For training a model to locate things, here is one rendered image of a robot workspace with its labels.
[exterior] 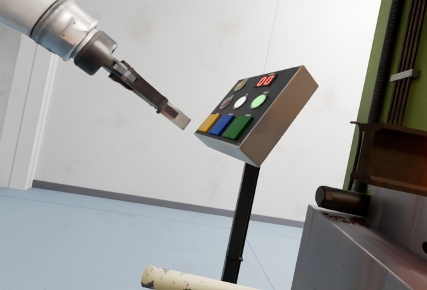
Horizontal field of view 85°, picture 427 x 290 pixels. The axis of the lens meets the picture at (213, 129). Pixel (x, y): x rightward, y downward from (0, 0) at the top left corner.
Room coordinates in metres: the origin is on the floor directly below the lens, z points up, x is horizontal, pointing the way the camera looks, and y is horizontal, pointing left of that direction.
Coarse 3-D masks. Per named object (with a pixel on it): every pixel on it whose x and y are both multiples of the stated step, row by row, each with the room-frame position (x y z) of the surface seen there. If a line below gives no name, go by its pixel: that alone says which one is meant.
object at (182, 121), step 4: (168, 104) 0.48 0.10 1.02; (172, 104) 0.48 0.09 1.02; (176, 108) 0.48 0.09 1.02; (160, 112) 0.47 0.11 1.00; (164, 112) 0.47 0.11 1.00; (180, 112) 0.49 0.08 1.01; (168, 116) 0.48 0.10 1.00; (180, 116) 0.49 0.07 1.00; (184, 116) 0.50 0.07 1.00; (172, 120) 0.49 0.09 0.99; (176, 120) 0.49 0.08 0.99; (180, 120) 0.49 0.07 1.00; (184, 120) 0.50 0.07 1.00; (188, 120) 0.50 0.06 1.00; (176, 124) 0.49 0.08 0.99; (180, 124) 0.50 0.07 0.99; (184, 124) 0.50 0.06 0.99; (184, 128) 0.50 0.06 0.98
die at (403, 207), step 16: (384, 192) 0.27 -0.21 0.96; (400, 192) 0.25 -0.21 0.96; (368, 208) 0.29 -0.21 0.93; (384, 208) 0.26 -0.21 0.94; (400, 208) 0.24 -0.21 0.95; (416, 208) 0.23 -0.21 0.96; (384, 224) 0.26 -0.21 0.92; (400, 224) 0.24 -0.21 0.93; (416, 224) 0.22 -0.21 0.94; (400, 240) 0.24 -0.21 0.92; (416, 240) 0.22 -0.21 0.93
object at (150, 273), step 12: (144, 276) 0.53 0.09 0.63; (156, 276) 0.53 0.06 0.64; (168, 276) 0.53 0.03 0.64; (180, 276) 0.54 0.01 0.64; (192, 276) 0.54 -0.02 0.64; (156, 288) 0.52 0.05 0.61; (168, 288) 0.52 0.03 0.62; (180, 288) 0.52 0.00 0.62; (192, 288) 0.52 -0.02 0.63; (204, 288) 0.52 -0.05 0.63; (216, 288) 0.53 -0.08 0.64; (228, 288) 0.53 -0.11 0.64; (240, 288) 0.53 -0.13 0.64; (252, 288) 0.54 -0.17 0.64
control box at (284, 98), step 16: (240, 80) 0.88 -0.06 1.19; (256, 80) 0.76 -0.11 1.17; (272, 80) 0.66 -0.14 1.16; (288, 80) 0.59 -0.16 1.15; (304, 80) 0.60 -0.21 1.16; (240, 96) 0.76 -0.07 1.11; (256, 96) 0.67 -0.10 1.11; (272, 96) 0.59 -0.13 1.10; (288, 96) 0.58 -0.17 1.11; (304, 96) 0.60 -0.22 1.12; (224, 112) 0.77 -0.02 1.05; (240, 112) 0.67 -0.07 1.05; (256, 112) 0.60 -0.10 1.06; (272, 112) 0.57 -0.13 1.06; (288, 112) 0.59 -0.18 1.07; (256, 128) 0.55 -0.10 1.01; (272, 128) 0.57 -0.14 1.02; (208, 144) 0.81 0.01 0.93; (224, 144) 0.61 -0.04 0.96; (240, 144) 0.54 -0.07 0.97; (256, 144) 0.56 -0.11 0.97; (272, 144) 0.57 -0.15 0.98; (256, 160) 0.56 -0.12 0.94
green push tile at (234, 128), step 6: (234, 120) 0.64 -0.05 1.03; (240, 120) 0.61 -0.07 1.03; (246, 120) 0.59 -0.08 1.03; (234, 126) 0.61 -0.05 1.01; (240, 126) 0.59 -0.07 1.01; (246, 126) 0.58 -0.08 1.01; (228, 132) 0.62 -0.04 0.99; (234, 132) 0.59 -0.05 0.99; (240, 132) 0.57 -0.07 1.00; (228, 138) 0.61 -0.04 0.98; (234, 138) 0.57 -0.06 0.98
